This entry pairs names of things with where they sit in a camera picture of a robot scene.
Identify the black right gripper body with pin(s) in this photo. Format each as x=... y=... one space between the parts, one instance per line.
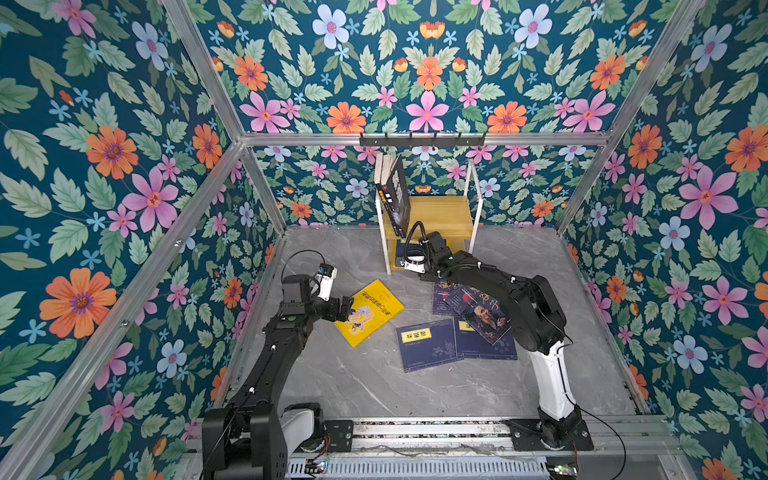
x=430 y=274

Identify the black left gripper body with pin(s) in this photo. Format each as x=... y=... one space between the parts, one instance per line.
x=327 y=310

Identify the yellow cartoon book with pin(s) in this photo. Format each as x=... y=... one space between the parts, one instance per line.
x=373 y=307

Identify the navy book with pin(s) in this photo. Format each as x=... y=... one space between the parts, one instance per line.
x=427 y=345
x=470 y=344
x=408 y=252

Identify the purple portrait book top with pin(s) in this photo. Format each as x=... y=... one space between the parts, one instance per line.
x=481 y=312

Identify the black wolf cover book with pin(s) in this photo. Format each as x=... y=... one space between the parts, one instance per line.
x=396 y=187

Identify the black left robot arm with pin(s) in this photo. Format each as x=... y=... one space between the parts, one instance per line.
x=249 y=437

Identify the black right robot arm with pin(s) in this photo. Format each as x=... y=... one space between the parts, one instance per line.
x=535 y=319

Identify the purple book underneath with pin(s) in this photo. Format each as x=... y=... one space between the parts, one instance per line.
x=441 y=291

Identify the black book standing on shelf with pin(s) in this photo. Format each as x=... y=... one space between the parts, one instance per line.
x=382 y=195

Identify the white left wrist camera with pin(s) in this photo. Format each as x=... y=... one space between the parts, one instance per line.
x=325 y=277

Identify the wooden white frame shelf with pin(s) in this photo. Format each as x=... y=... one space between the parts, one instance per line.
x=456 y=218

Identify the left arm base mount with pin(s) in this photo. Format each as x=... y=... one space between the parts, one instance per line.
x=330 y=435

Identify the black wall hook rail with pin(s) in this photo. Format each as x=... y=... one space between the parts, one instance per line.
x=408 y=140

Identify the aluminium front rail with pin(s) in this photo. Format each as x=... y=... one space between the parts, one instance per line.
x=489 y=436

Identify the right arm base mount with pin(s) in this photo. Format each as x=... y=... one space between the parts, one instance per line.
x=535 y=435

